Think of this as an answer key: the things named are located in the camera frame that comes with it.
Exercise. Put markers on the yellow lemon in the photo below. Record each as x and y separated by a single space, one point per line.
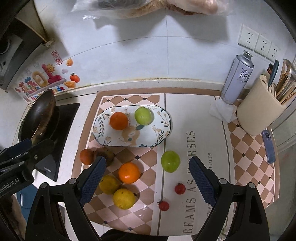
109 184
124 199

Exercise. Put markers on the black range hood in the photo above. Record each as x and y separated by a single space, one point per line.
22 32

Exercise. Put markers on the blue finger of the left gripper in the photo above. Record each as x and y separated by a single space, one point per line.
15 150
35 154

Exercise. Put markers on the plastic bag with dark contents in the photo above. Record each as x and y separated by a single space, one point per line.
120 9

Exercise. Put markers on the red cherry tomato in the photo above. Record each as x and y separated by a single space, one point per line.
180 189
163 205

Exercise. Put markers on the white wall socket strip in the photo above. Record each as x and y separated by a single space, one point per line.
256 42

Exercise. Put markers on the black frying pan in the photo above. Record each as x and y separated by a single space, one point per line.
35 123

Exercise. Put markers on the green apple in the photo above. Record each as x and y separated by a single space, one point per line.
170 161
143 116

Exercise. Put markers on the colourful wall sticker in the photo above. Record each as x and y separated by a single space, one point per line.
49 70

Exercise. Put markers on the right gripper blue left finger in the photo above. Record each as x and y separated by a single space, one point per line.
89 179

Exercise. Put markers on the cream utensil holder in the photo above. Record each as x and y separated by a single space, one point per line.
259 108

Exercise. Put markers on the plastic bag with eggs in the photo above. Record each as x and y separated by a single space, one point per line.
202 7

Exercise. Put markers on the dark red brown fruit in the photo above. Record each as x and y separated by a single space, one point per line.
86 156

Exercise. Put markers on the checkered brown table mat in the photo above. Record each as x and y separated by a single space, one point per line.
225 148

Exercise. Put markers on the white folded tissue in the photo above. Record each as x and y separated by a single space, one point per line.
223 111

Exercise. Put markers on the dark purple red fruit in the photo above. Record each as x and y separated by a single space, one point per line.
106 153

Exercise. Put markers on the oval floral ceramic plate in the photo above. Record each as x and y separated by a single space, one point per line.
134 135

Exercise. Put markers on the grey gas canister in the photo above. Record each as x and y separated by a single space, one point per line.
240 72

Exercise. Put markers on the wooden chopsticks bundle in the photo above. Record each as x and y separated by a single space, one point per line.
285 89

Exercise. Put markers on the orange mandarin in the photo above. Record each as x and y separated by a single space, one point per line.
129 173
119 121

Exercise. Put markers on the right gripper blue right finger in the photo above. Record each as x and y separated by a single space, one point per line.
206 180

